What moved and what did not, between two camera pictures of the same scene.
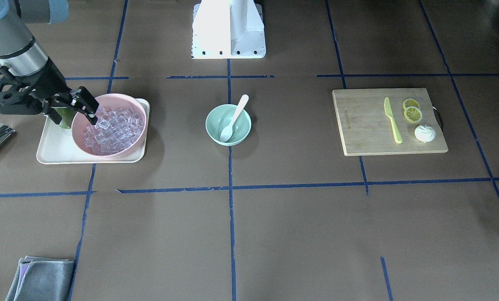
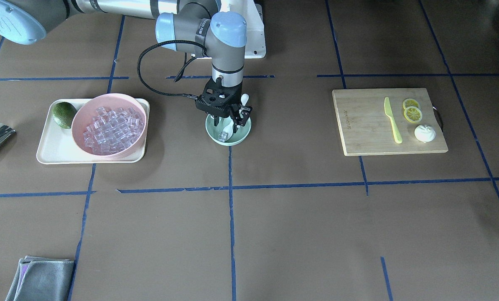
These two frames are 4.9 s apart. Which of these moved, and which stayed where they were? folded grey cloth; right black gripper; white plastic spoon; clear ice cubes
Moved: right black gripper
Stayed: white plastic spoon; clear ice cubes; folded grey cloth
